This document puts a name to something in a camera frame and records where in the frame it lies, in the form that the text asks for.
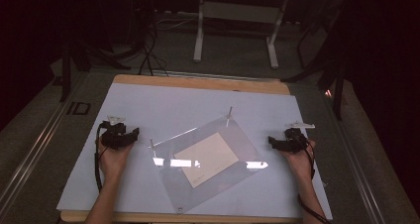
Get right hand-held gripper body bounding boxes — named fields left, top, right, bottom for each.
left=282, top=120, right=317, bottom=153

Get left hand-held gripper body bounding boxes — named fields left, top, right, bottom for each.
left=97, top=115, right=134, bottom=151

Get clear acrylic photo frame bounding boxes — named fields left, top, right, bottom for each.
left=149, top=106, right=269, bottom=215

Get picture card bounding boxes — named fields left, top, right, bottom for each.
left=173, top=132, right=240, bottom=189

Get person's left hand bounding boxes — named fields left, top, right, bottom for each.
left=97, top=139, right=135, bottom=182

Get person's right hand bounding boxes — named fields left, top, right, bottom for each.
left=279, top=139, right=317, bottom=182

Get white table mat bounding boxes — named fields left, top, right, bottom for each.
left=55, top=81, right=334, bottom=221

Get black metal stand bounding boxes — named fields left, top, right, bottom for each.
left=281, top=0, right=349, bottom=121
left=58, top=39, right=132, bottom=103

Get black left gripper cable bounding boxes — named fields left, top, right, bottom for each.
left=94, top=122, right=108, bottom=194

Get aluminium floor rail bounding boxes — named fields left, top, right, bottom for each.
left=152, top=68, right=282, bottom=83
left=320, top=91, right=388, bottom=224
left=0, top=74, right=91, bottom=212

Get black floor cables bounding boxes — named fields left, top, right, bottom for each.
left=138, top=19, right=170, bottom=77

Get white floor cable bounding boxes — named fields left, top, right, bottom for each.
left=155, top=14, right=200, bottom=33

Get white metal desk frame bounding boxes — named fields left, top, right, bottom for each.
left=192, top=0, right=292, bottom=70

